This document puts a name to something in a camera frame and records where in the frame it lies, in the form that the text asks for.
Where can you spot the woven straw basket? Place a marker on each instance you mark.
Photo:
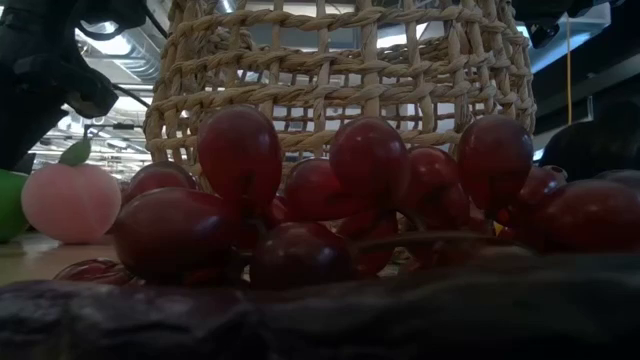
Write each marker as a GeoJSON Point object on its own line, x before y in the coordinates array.
{"type": "Point", "coordinates": [370, 75]}

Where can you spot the green apple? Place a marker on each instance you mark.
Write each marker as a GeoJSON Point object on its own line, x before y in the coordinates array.
{"type": "Point", "coordinates": [10, 205]}

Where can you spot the pink peach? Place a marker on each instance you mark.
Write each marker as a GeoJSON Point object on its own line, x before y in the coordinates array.
{"type": "Point", "coordinates": [70, 205]}

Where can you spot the red grape bunch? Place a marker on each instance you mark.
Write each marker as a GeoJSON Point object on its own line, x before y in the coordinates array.
{"type": "Point", "coordinates": [240, 150]}

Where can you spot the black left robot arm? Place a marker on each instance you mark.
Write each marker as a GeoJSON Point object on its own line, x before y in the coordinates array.
{"type": "Point", "coordinates": [35, 75]}

